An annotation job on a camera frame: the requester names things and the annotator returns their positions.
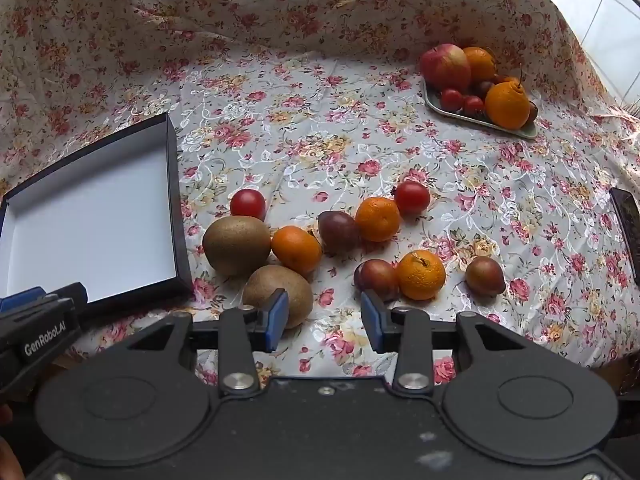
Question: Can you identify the red apple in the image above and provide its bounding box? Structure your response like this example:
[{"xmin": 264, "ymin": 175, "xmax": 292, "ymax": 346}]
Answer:
[{"xmin": 419, "ymin": 43, "xmax": 472, "ymax": 92}]

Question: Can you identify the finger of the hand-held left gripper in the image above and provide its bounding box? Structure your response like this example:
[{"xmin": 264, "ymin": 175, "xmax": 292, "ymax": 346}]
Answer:
[
  {"xmin": 0, "ymin": 287, "xmax": 47, "ymax": 313},
  {"xmin": 47, "ymin": 282, "xmax": 89, "ymax": 305}
]

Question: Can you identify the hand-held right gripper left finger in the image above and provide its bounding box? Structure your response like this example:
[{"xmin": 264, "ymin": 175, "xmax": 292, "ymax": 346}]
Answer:
[{"xmin": 127, "ymin": 290, "xmax": 290, "ymax": 397}]

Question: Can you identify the large knobbed orange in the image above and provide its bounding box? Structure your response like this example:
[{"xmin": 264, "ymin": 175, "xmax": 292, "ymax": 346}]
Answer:
[{"xmin": 484, "ymin": 76, "xmax": 531, "ymax": 130}]

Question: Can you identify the pale green plate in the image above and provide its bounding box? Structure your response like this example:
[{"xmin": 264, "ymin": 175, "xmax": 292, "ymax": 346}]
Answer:
[{"xmin": 422, "ymin": 76, "xmax": 538, "ymax": 140}]

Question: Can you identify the dark phone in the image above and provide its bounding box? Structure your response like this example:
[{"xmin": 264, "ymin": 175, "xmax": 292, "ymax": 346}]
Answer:
[{"xmin": 609, "ymin": 187, "xmax": 640, "ymax": 281}]

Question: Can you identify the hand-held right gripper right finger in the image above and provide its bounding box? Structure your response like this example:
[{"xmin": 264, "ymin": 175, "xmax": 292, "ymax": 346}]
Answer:
[{"xmin": 361, "ymin": 290, "xmax": 530, "ymax": 397}]

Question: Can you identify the purple red plum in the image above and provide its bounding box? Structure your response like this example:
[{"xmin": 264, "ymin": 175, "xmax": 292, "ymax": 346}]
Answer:
[
  {"xmin": 465, "ymin": 255, "xmax": 507, "ymax": 297},
  {"xmin": 317, "ymin": 210, "xmax": 362, "ymax": 256},
  {"xmin": 353, "ymin": 258, "xmax": 401, "ymax": 303}
]

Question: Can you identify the brown kiwi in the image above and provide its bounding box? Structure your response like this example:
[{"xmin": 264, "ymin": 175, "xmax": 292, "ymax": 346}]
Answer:
[
  {"xmin": 242, "ymin": 264, "xmax": 314, "ymax": 330},
  {"xmin": 202, "ymin": 215, "xmax": 272, "ymax": 277}
]

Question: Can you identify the floral tablecloth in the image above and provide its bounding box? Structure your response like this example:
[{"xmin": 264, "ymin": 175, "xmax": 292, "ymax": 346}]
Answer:
[{"xmin": 0, "ymin": 0, "xmax": 640, "ymax": 401}]

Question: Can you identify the round orange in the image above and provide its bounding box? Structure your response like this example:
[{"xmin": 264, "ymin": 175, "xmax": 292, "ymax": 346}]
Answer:
[{"xmin": 462, "ymin": 46, "xmax": 497, "ymax": 83}]

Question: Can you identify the black box white inside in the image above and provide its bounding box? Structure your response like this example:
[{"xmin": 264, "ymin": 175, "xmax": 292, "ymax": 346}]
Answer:
[{"xmin": 0, "ymin": 112, "xmax": 194, "ymax": 317}]

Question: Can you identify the orange mandarin with stem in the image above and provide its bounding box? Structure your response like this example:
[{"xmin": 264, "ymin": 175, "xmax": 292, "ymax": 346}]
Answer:
[{"xmin": 396, "ymin": 249, "xmax": 447, "ymax": 301}]

